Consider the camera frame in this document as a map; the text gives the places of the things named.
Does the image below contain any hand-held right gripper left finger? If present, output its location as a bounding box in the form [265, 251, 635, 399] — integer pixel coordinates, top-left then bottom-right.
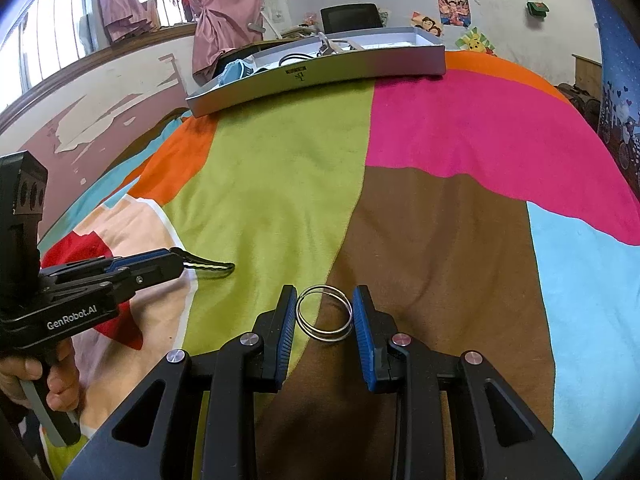
[62, 285, 298, 480]

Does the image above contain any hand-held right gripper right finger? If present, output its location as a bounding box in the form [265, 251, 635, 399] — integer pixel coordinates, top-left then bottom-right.
[352, 285, 583, 480]

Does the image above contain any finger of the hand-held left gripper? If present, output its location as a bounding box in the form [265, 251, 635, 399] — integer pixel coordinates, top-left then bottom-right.
[47, 261, 184, 307]
[42, 249, 182, 284]

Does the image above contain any silver wire hoop earring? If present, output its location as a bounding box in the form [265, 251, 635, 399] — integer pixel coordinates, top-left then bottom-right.
[298, 287, 355, 345]
[295, 284, 351, 337]

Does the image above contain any black wavy hair clip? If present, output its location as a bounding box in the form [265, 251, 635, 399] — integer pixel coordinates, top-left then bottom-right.
[169, 246, 236, 275]

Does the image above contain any blue scrunchie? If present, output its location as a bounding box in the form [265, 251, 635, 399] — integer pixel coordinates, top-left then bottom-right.
[216, 59, 257, 87]

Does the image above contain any black braided hair tie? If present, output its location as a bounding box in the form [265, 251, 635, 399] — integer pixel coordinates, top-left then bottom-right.
[277, 51, 321, 70]

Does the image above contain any grey rectangular tray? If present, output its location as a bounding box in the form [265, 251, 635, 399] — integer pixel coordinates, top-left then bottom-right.
[185, 27, 447, 119]

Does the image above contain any person's left hand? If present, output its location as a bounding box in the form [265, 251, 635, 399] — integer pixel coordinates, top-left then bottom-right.
[0, 345, 81, 412]

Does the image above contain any colourful patchwork blanket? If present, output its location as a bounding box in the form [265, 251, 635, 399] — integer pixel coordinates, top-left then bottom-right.
[37, 50, 640, 480]

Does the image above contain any metal window railing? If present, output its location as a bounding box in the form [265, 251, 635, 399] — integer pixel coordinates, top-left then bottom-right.
[0, 0, 197, 107]

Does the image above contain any pink knotted curtain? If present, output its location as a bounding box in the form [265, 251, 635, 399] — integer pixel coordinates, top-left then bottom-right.
[160, 0, 266, 84]

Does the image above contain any pink hanging cloth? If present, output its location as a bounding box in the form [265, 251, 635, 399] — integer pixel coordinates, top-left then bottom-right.
[95, 0, 162, 44]

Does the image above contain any black office chair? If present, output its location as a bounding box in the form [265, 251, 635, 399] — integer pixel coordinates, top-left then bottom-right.
[320, 3, 384, 36]

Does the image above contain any dark woven basket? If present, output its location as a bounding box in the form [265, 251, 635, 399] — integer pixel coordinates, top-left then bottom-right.
[555, 82, 601, 121]

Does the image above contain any cardboard box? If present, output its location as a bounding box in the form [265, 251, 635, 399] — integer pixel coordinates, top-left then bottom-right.
[572, 54, 604, 92]

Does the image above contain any blue printed fabric wardrobe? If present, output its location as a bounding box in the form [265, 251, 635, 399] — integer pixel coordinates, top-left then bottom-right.
[582, 0, 640, 187]

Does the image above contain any yellow bear wall poster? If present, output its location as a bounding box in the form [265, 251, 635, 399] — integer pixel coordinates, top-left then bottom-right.
[455, 27, 499, 56]

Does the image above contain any cartoon couple wall poster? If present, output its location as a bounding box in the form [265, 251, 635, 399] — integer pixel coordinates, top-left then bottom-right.
[410, 11, 444, 36]

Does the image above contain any cartoon boy wall poster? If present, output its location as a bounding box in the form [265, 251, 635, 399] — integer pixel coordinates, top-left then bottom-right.
[435, 0, 473, 29]

